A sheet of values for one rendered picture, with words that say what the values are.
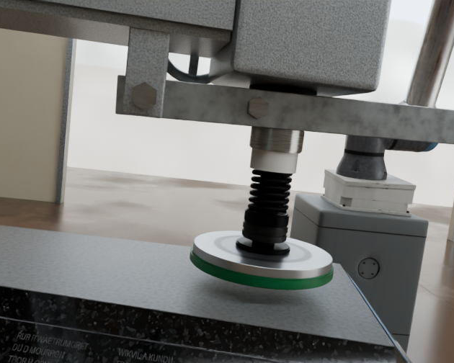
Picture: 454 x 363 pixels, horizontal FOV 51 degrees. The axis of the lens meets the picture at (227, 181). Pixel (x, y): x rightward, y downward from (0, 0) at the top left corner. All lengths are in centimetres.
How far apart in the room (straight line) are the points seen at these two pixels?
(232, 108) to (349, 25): 18
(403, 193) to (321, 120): 118
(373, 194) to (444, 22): 62
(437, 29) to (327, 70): 123
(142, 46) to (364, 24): 28
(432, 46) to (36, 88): 468
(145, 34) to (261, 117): 18
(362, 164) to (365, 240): 28
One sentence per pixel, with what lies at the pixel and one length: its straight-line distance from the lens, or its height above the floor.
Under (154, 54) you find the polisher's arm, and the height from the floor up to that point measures 117.
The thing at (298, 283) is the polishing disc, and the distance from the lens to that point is 65.
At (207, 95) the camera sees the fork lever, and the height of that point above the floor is 113.
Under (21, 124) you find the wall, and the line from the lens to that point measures 586.
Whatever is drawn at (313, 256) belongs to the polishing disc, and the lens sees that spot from 74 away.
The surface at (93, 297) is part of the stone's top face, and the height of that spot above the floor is 86.
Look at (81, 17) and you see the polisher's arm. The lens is 62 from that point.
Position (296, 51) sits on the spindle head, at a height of 120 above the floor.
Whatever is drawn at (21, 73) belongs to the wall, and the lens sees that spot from 588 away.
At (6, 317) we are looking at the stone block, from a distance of 66.
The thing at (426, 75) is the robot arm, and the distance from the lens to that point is 186.
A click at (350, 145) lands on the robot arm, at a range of 184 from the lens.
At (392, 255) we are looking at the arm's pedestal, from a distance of 180.
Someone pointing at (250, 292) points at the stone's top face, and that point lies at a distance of 71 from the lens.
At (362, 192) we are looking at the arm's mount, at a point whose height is 92.
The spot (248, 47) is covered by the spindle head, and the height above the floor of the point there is 119.
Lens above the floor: 109
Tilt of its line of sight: 7 degrees down
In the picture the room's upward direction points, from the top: 7 degrees clockwise
